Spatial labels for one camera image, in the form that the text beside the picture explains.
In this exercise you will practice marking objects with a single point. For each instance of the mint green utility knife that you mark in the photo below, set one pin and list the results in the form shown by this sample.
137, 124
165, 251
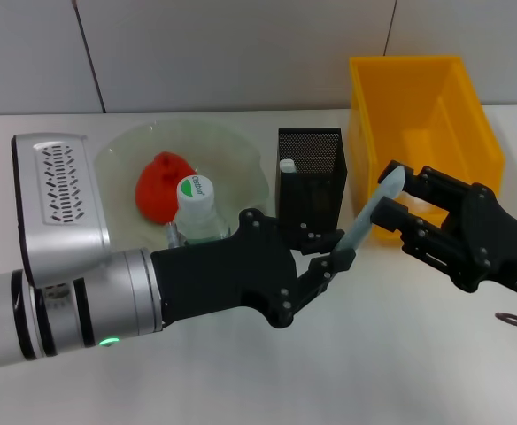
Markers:
287, 166

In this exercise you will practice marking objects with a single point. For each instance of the grey glitter marker pen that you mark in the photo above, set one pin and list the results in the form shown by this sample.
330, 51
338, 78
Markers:
369, 217

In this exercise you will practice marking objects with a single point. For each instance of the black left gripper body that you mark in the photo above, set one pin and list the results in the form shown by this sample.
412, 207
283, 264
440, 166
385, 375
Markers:
223, 279

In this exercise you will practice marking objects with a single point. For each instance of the yellow plastic storage bin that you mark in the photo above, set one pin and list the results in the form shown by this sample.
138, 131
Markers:
387, 110

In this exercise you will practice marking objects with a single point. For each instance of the black mesh pen holder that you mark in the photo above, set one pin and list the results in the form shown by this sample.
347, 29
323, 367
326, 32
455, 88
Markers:
311, 203

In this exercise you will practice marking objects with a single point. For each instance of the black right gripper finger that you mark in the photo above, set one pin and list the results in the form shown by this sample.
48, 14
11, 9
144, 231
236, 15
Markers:
418, 239
431, 186

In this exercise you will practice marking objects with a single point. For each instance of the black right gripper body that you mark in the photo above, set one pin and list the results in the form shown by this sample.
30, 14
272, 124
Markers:
497, 248

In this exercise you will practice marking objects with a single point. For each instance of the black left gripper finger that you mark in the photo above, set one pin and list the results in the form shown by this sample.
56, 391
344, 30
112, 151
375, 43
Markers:
316, 237
320, 279

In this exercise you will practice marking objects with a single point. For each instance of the clear water bottle green label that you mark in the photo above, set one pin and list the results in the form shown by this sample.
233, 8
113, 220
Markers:
196, 212

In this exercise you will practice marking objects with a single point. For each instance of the clear glass bowl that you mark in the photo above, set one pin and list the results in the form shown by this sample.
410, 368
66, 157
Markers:
232, 168

